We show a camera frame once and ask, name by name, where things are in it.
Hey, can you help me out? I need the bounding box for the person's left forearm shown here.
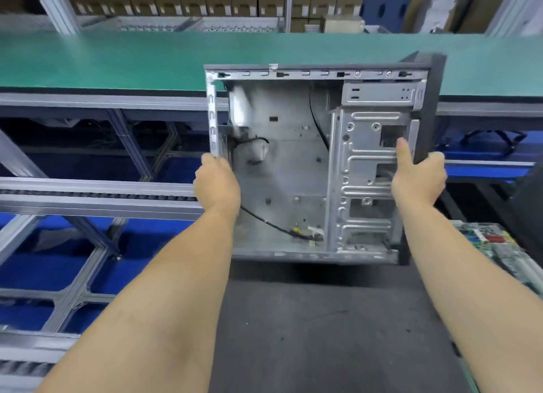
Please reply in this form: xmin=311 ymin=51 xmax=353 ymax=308
xmin=36 ymin=206 xmax=241 ymax=393

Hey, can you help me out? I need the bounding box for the green conveyor belt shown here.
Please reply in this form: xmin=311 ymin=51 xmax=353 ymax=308
xmin=0 ymin=32 xmax=543 ymax=99

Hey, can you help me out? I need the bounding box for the person's left hand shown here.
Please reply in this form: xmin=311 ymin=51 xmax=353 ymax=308
xmin=192 ymin=153 xmax=243 ymax=222

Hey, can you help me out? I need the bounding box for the person's right hand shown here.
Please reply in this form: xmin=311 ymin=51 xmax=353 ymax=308
xmin=389 ymin=137 xmax=448 ymax=211

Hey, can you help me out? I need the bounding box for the grey flat metal rail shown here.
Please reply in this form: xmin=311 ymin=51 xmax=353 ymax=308
xmin=0 ymin=177 xmax=206 ymax=220

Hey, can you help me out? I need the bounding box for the green motherboard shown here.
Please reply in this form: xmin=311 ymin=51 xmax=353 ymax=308
xmin=450 ymin=219 xmax=543 ymax=298

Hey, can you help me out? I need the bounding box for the grey metal computer case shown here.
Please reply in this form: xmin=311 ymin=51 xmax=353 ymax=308
xmin=204 ymin=51 xmax=448 ymax=266

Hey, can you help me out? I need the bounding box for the grey roller conveyor rail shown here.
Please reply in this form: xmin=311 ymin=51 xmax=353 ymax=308
xmin=0 ymin=327 xmax=54 ymax=393

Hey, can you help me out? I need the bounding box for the person's right forearm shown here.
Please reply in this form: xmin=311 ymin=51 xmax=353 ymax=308
xmin=403 ymin=200 xmax=543 ymax=393

